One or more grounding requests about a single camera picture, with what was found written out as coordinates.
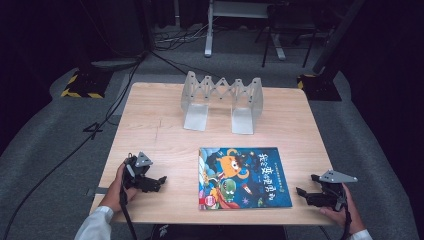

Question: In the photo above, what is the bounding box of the white expandable book rack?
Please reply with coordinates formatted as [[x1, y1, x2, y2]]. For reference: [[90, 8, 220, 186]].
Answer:
[[180, 70, 265, 136]]

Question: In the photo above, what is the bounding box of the black yellow striped base plate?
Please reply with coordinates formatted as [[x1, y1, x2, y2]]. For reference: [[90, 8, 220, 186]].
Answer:
[[296, 71, 343, 102], [60, 67, 113, 100]]

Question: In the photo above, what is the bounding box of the person's right hand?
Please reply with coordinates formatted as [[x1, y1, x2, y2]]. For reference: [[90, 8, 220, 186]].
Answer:
[[319, 182, 367, 236]]

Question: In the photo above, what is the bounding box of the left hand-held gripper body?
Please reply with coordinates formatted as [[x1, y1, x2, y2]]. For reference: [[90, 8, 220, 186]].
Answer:
[[122, 151, 155, 192]]

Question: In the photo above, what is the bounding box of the black chair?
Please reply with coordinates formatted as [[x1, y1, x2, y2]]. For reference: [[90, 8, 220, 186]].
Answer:
[[254, 2, 322, 70]]

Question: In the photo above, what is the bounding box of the bundle of floor cables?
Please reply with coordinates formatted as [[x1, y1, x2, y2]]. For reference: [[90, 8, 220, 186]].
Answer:
[[153, 22, 215, 52]]

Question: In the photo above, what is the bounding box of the slanted dark metal pole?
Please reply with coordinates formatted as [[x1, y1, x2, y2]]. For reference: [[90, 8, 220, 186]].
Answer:
[[311, 0, 367, 75]]

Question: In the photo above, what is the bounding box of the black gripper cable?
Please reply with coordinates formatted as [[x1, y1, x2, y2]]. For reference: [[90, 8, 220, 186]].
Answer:
[[339, 199, 354, 240], [118, 187, 139, 240]]

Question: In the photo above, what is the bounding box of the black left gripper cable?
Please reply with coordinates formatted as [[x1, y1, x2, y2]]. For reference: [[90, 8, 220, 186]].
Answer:
[[118, 187, 139, 240]]

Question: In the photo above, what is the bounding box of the grey flat stand base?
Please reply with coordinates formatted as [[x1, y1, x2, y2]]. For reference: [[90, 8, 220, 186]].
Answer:
[[90, 57, 142, 70]]

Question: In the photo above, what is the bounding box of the person's left hand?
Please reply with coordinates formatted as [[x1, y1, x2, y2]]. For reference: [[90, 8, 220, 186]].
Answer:
[[99, 162, 139, 214]]

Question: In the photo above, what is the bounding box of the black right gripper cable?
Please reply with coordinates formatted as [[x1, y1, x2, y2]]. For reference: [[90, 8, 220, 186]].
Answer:
[[339, 199, 354, 240]]

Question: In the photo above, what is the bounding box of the dark stool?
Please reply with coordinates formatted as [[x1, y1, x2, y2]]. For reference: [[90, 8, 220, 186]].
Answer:
[[149, 223, 288, 240]]

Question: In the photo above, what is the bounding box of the long black floor cable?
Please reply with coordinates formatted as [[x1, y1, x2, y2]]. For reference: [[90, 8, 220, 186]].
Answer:
[[0, 53, 148, 240]]

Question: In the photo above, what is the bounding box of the blue cartoon picture book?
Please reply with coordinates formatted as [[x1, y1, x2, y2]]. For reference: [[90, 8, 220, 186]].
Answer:
[[198, 146, 294, 211]]

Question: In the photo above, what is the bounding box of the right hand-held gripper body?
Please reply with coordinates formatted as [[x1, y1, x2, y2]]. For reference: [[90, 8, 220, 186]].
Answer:
[[305, 169, 359, 212]]

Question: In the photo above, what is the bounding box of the white desk frame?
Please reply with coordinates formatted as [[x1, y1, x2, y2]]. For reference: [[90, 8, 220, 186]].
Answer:
[[203, 0, 287, 62]]

